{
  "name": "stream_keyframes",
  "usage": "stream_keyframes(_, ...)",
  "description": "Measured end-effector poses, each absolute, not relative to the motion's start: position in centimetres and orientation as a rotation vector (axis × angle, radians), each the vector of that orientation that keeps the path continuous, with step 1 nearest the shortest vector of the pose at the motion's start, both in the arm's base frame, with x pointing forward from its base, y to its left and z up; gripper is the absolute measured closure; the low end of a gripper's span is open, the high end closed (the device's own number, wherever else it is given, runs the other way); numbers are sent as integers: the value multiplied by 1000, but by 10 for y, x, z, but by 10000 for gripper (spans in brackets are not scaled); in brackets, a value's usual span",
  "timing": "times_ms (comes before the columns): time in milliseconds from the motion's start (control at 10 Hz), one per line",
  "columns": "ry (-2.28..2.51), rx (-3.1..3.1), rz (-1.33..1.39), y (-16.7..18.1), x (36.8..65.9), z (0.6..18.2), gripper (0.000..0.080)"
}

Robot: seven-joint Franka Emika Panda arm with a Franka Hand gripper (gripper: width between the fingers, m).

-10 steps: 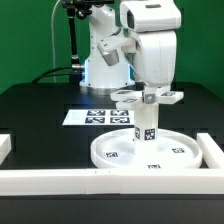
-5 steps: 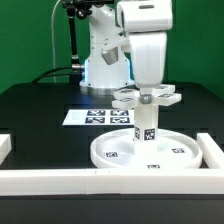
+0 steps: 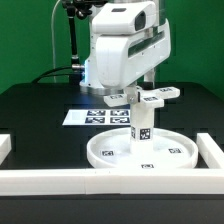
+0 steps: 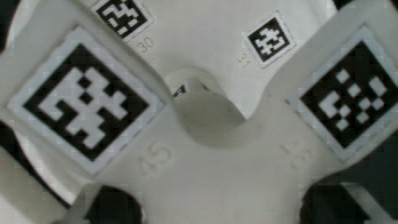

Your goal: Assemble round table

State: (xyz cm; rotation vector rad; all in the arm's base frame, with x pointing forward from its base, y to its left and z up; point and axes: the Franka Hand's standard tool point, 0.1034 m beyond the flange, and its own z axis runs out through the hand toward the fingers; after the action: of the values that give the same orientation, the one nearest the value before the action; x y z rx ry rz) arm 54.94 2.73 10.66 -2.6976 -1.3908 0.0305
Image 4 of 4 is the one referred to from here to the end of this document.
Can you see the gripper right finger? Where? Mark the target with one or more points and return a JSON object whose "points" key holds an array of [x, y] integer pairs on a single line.
{"points": [[340, 204]]}

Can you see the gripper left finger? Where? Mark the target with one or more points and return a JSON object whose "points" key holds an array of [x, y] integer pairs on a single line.
{"points": [[106, 206]]}

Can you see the white round table top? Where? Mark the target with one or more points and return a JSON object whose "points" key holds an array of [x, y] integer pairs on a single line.
{"points": [[88, 105]]}

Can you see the white cross-shaped table base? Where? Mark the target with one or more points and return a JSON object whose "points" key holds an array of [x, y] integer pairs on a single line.
{"points": [[353, 98]]}

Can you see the white cylindrical table leg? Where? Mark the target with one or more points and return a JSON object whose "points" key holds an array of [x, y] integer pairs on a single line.
{"points": [[209, 111]]}

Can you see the white front fence bar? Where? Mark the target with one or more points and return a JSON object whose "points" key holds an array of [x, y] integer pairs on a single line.
{"points": [[31, 204]]}

